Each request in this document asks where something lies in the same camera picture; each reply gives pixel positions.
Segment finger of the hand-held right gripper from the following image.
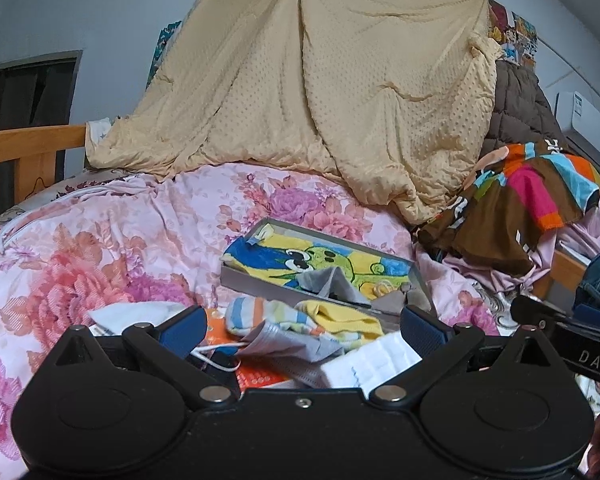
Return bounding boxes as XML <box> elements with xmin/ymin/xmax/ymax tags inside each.
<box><xmin>510</xmin><ymin>296</ymin><xmax>576</xmax><ymax>328</ymax></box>

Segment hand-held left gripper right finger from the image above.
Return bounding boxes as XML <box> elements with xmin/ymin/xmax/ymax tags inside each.
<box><xmin>367</xmin><ymin>305</ymin><xmax>556</xmax><ymax>409</ymax></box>

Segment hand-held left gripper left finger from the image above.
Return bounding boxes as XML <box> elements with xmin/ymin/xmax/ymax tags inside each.
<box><xmin>54</xmin><ymin>305</ymin><xmax>242</xmax><ymax>409</ymax></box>

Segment pastel striped sock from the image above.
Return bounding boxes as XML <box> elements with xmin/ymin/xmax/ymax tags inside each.
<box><xmin>224</xmin><ymin>297</ymin><xmax>326</xmax><ymax>338</ymax></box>

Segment yellow sock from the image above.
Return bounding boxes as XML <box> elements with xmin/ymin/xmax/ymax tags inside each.
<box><xmin>297</xmin><ymin>300</ymin><xmax>385</xmax><ymax>348</ymax></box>

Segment grey shallow box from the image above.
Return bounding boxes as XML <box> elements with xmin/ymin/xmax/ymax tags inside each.
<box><xmin>220</xmin><ymin>217</ymin><xmax>438</xmax><ymax>333</ymax></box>

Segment grey face mask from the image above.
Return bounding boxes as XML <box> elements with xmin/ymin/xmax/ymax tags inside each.
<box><xmin>190</xmin><ymin>322</ymin><xmax>348</xmax><ymax>388</ymax></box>

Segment white face mask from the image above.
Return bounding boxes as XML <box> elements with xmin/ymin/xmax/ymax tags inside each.
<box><xmin>87</xmin><ymin>301</ymin><xmax>183</xmax><ymax>338</ymax></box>

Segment grey sock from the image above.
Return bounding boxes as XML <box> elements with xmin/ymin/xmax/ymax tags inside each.
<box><xmin>295</xmin><ymin>265</ymin><xmax>373</xmax><ymax>306</ymax></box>

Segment brown multicolour striped cloth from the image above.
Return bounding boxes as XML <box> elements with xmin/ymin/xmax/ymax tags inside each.
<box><xmin>417</xmin><ymin>140</ymin><xmax>600</xmax><ymax>278</ymax></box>

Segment pink floral bedsheet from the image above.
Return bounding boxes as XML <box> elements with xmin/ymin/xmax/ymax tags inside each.
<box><xmin>0</xmin><ymin>162</ymin><xmax>600</xmax><ymax>480</ymax></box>

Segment cartoon print towel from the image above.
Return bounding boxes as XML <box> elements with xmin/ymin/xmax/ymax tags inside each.
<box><xmin>224</xmin><ymin>227</ymin><xmax>413</xmax><ymax>303</ymax></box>

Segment white air conditioner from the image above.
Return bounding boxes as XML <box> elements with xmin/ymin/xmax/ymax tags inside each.
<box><xmin>552</xmin><ymin>90</ymin><xmax>600</xmax><ymax>181</ymax></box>

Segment brown quilted coat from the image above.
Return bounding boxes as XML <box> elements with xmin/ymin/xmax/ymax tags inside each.
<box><xmin>482</xmin><ymin>60</ymin><xmax>576</xmax><ymax>158</ymax></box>

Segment white star-print cloth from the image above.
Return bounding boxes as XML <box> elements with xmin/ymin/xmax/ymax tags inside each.
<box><xmin>85</xmin><ymin>117</ymin><xmax>113</xmax><ymax>161</ymax></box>

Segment beige dotted blanket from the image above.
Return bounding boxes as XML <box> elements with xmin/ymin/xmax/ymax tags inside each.
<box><xmin>84</xmin><ymin>0</ymin><xmax>503</xmax><ymax>226</ymax></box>

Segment wooden bed rail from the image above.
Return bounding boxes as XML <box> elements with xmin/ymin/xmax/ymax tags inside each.
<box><xmin>530</xmin><ymin>247</ymin><xmax>593</xmax><ymax>301</ymax></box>

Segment white cable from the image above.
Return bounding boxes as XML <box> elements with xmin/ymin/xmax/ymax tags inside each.
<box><xmin>0</xmin><ymin>185</ymin><xmax>131</xmax><ymax>253</ymax></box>

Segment wooden bed frame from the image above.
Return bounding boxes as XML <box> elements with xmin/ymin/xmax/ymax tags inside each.
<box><xmin>0</xmin><ymin>124</ymin><xmax>88</xmax><ymax>211</ymax></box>

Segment colourful wall posters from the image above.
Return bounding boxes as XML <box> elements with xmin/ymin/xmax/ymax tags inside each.
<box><xmin>487</xmin><ymin>0</ymin><xmax>538</xmax><ymax>68</ymax></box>

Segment teal wall poster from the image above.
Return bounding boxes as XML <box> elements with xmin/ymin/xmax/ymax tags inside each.
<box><xmin>147</xmin><ymin>20</ymin><xmax>183</xmax><ymax>86</ymax></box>

